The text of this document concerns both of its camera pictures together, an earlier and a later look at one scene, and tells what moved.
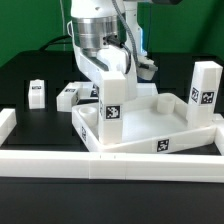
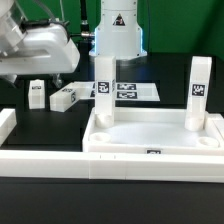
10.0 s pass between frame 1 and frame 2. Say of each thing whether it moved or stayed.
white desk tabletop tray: moved
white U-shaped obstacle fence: stayed
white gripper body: moved
